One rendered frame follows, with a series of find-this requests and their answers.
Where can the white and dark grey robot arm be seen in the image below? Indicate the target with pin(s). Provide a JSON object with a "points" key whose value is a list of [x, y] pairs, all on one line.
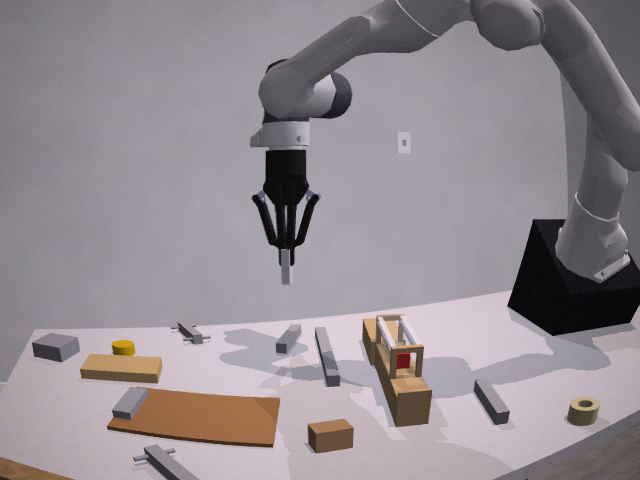
{"points": [[591, 243]]}

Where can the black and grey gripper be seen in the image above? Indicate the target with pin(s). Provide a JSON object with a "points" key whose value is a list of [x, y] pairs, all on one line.
{"points": [[285, 184]]}

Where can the tan rectangular block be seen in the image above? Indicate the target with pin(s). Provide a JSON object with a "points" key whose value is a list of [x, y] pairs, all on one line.
{"points": [[122, 368]]}

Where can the brown flat board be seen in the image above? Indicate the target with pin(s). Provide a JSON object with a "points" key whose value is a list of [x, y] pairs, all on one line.
{"points": [[197, 417]]}

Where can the small brown wooden block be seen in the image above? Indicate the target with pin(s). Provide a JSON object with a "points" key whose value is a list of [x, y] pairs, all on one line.
{"points": [[330, 436]]}

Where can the yellow short cylinder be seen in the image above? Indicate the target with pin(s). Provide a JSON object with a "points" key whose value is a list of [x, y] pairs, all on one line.
{"points": [[123, 347]]}

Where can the beige roll of masking tape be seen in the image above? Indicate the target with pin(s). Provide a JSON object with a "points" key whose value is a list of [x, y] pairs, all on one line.
{"points": [[585, 415]]}

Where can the red cube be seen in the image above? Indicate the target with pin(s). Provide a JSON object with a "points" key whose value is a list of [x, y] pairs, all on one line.
{"points": [[403, 361]]}

